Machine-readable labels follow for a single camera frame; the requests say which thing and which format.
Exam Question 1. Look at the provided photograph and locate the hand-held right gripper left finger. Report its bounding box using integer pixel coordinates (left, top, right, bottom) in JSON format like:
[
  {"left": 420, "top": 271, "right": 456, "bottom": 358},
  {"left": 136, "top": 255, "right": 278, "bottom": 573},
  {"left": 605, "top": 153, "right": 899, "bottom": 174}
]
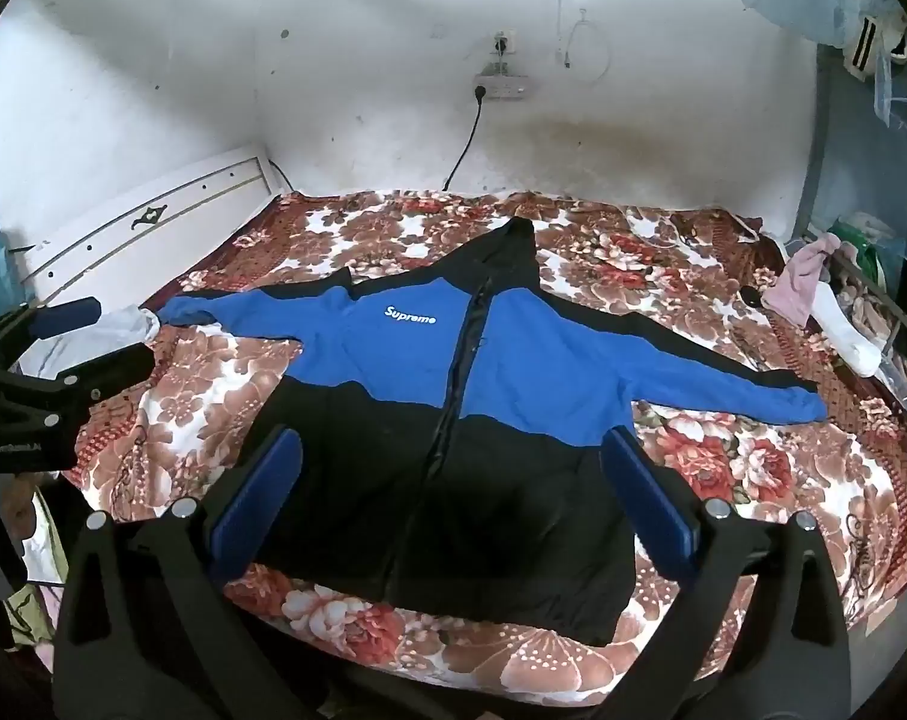
[{"left": 52, "top": 426, "right": 327, "bottom": 720}]

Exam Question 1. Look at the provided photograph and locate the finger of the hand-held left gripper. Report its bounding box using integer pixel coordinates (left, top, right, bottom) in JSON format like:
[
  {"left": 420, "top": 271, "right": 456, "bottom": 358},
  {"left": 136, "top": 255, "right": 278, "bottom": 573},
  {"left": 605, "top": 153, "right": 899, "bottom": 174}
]
[
  {"left": 0, "top": 343, "right": 155, "bottom": 412},
  {"left": 0, "top": 298, "right": 101, "bottom": 372}
]

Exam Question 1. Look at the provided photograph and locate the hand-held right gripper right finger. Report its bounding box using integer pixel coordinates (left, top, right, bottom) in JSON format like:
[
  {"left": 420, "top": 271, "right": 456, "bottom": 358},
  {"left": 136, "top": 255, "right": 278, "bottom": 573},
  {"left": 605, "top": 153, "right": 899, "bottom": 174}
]
[{"left": 601, "top": 426, "right": 852, "bottom": 720}]

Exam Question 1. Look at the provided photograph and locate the blue and black jacket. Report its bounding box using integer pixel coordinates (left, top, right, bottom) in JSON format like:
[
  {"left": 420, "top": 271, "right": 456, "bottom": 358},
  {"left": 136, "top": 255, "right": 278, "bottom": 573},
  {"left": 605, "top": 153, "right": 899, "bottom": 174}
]
[{"left": 157, "top": 216, "right": 830, "bottom": 646}]

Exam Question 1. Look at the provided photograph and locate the white crumpled cloth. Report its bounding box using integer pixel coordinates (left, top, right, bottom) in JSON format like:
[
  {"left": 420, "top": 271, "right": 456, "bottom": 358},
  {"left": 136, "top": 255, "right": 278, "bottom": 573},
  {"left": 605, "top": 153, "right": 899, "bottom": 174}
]
[{"left": 97, "top": 305, "right": 161, "bottom": 350}]

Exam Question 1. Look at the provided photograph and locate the floral brown blanket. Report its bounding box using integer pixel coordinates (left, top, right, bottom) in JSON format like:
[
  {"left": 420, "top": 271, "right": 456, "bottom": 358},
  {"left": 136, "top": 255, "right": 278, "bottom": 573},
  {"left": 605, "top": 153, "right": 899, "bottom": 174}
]
[{"left": 70, "top": 187, "right": 907, "bottom": 706}]

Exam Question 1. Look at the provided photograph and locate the white bed headboard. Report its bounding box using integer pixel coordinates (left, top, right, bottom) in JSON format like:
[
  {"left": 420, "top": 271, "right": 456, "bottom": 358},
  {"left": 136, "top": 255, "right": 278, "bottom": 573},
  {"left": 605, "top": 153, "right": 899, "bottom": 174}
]
[{"left": 18, "top": 146, "right": 293, "bottom": 316}]

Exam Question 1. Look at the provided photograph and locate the white sock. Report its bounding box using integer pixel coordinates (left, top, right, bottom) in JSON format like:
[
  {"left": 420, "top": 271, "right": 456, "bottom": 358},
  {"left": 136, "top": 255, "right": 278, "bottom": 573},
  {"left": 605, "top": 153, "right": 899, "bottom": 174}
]
[{"left": 813, "top": 285, "right": 885, "bottom": 377}]

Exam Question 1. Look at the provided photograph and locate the pink cloth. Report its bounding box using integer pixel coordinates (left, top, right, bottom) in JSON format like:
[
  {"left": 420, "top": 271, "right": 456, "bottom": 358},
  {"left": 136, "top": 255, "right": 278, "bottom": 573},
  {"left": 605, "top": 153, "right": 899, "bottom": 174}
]
[{"left": 761, "top": 232, "right": 845, "bottom": 327}]

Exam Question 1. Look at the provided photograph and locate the green plastic bag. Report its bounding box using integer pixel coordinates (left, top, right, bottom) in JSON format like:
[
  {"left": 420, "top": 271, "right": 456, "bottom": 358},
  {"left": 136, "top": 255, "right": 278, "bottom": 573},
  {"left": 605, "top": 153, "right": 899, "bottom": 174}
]
[{"left": 828, "top": 217, "right": 900, "bottom": 286}]

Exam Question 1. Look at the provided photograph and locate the white power strip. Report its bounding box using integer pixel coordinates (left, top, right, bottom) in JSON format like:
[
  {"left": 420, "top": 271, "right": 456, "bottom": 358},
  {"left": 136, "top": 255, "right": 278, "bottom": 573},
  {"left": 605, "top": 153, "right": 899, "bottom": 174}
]
[{"left": 474, "top": 73, "right": 531, "bottom": 100}]

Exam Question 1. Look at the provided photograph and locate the white bag with black stripes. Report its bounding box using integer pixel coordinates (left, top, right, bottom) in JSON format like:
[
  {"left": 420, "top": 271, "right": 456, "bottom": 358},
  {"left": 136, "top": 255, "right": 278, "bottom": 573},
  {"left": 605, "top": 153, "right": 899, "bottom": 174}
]
[{"left": 843, "top": 15, "right": 907, "bottom": 80}]

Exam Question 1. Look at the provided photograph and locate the black power cable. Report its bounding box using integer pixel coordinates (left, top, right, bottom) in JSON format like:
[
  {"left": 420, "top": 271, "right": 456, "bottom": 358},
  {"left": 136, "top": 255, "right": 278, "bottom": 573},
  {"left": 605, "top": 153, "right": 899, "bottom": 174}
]
[{"left": 443, "top": 86, "right": 488, "bottom": 190}]

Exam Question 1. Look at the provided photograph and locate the white hanging cable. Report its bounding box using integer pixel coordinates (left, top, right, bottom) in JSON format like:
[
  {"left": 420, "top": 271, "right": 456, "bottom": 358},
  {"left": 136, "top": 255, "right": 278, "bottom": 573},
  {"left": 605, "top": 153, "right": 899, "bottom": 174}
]
[{"left": 550, "top": 0, "right": 612, "bottom": 87}]

